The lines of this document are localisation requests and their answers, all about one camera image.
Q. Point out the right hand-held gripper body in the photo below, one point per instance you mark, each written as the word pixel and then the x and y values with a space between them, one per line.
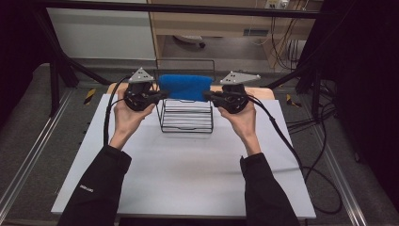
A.
pixel 233 97

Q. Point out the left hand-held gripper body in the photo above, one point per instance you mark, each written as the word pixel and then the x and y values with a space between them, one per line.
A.
pixel 138 94

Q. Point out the blue towel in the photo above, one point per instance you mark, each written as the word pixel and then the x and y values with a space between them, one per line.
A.
pixel 185 86

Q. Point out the person's right hand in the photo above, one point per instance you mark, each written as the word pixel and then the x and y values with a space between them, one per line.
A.
pixel 243 122

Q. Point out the person's left hand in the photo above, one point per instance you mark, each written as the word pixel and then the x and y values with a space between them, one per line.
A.
pixel 128 121

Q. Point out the yellow black tape strip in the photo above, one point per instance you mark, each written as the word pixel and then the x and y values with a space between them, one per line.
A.
pixel 292 101
pixel 89 96

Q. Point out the white chair base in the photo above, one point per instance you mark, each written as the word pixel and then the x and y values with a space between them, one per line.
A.
pixel 188 38

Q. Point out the wooden desk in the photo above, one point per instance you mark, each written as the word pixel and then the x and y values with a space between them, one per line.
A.
pixel 219 23

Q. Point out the white cabinet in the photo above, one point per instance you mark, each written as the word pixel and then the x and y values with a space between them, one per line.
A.
pixel 100 31

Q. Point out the black metal stand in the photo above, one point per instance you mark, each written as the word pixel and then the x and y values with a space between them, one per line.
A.
pixel 56 72
pixel 315 84

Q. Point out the black metal crossbar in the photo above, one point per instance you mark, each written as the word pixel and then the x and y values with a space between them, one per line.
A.
pixel 175 8

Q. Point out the white power strip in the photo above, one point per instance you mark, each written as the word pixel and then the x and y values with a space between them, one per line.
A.
pixel 276 3

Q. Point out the black curtain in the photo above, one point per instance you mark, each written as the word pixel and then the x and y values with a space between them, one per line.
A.
pixel 367 88
pixel 17 56

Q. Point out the aluminium rail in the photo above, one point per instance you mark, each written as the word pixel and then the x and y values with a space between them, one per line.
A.
pixel 342 179
pixel 34 147

